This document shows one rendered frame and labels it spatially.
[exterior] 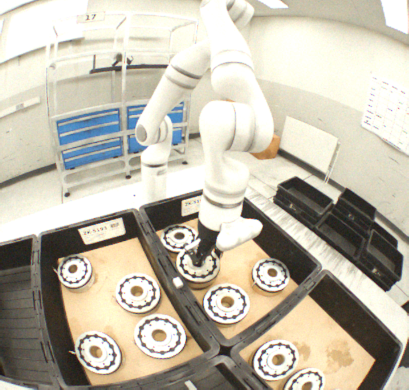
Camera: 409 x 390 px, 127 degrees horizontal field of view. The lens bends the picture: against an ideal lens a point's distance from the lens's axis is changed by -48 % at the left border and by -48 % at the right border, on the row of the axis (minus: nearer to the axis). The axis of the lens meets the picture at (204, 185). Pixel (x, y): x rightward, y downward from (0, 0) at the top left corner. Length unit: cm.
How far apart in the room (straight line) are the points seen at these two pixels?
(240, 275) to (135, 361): 34
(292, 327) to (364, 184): 291
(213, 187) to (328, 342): 48
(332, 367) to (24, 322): 75
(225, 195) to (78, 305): 42
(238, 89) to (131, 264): 46
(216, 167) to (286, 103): 338
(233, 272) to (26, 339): 60
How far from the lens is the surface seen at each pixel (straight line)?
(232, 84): 29
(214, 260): 47
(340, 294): 51
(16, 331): 61
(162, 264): 39
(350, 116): 318
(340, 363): 57
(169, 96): 50
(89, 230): 52
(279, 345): 45
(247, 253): 56
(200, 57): 47
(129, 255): 54
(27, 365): 58
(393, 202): 330
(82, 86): 293
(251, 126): 25
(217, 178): 27
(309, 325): 53
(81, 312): 50
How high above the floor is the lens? 126
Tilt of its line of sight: 33 degrees down
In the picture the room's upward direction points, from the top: 7 degrees clockwise
